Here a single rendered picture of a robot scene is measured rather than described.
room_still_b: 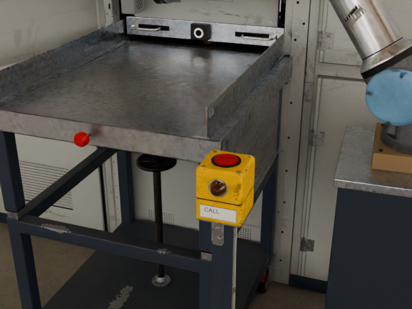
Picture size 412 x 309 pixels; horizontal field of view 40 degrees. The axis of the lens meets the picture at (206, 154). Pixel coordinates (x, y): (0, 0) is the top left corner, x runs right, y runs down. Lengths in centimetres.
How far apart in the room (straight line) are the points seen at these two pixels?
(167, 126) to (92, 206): 110
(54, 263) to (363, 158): 136
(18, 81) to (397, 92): 91
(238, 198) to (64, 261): 146
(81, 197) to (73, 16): 73
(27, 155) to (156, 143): 119
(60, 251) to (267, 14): 124
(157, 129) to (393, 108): 48
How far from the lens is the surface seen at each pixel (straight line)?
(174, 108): 132
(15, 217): 156
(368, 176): 126
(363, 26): 113
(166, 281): 185
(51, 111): 135
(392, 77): 111
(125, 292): 183
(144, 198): 215
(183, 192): 207
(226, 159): 93
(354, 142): 143
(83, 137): 124
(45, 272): 226
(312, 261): 204
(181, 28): 189
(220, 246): 101
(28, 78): 155
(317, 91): 176
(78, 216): 233
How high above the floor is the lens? 131
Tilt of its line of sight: 25 degrees down
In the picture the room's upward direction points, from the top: straight up
